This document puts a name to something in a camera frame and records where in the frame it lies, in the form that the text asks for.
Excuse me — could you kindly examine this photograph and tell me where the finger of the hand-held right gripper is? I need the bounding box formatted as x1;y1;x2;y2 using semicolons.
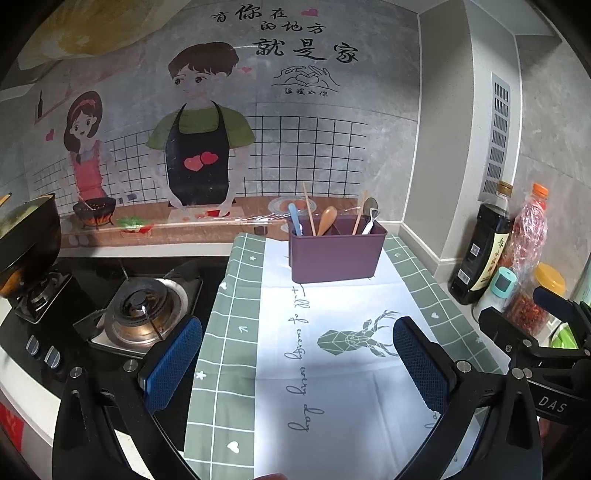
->
532;285;591;325
478;306;542;358

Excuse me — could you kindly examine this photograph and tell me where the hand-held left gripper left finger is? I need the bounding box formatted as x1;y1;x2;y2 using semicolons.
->
51;316;204;480

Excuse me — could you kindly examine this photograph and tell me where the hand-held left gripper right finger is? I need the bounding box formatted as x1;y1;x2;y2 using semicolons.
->
392;316;543;480

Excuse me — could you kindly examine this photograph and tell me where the purple utensil holder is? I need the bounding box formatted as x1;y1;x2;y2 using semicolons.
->
286;216;387;284

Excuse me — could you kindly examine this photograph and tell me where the wooden chopstick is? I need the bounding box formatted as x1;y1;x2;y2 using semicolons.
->
302;181;317;236
353;191;369;236

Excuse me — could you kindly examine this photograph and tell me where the wooden spoon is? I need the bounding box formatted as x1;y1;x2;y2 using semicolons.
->
316;206;338;236

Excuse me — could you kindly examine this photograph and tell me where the yellow-lidded chili jar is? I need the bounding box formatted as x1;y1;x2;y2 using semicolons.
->
505;263;567;336

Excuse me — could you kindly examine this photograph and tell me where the green packet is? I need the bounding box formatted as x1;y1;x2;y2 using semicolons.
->
549;318;579;350

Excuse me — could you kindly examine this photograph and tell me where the blue-capped salt shaker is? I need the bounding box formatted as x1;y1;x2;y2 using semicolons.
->
473;267;516;324

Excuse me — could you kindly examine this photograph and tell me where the black gas stove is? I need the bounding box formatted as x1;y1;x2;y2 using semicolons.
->
0;258;232;446

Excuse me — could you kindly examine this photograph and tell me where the orange-capped chili bottle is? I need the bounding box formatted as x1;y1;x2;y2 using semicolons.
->
501;183;550;301

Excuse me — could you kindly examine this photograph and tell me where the green checked white tablecloth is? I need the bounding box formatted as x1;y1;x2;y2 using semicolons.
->
182;231;509;480

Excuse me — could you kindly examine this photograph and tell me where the dark soy sauce bottle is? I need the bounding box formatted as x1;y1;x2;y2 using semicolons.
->
448;181;515;305

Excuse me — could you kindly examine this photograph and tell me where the red sticker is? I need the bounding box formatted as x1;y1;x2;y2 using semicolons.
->
0;401;24;450

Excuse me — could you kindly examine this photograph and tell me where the white vent grille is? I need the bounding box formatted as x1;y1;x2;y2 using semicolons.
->
480;71;512;204

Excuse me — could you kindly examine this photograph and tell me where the range hood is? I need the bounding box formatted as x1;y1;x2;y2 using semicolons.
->
0;0;155;90

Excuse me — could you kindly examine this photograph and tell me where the black wok with yellow handle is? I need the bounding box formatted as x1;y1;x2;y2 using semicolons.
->
0;193;63;298

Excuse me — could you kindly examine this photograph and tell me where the cartoon wall poster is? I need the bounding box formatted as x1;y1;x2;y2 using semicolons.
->
0;0;419;247

